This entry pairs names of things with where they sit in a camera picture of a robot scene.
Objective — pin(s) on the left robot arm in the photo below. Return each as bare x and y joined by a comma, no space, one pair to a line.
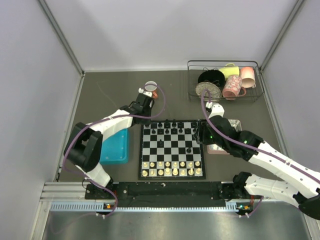
85,142

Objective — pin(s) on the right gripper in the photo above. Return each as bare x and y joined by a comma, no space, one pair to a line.
202,129

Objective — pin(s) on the orange mug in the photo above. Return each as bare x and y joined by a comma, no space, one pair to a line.
151,86

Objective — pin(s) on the pink metal tray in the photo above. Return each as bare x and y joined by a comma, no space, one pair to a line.
214,149

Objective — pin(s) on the chess board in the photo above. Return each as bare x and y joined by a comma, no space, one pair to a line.
174,149

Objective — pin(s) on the blue plastic tray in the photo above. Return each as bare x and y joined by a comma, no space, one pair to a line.
115,149

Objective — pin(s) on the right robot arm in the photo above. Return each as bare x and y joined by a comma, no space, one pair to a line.
298,185

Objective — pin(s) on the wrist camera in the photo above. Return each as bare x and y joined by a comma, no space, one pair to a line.
214,109
145,92

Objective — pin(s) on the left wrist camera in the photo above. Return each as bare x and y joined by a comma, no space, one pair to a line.
145,92

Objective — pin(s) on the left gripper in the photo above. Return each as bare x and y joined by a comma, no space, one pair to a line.
147,121

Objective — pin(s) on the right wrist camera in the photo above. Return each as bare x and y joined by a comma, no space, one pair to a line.
214,109

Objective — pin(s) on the patterned plate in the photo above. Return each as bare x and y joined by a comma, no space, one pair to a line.
211,91

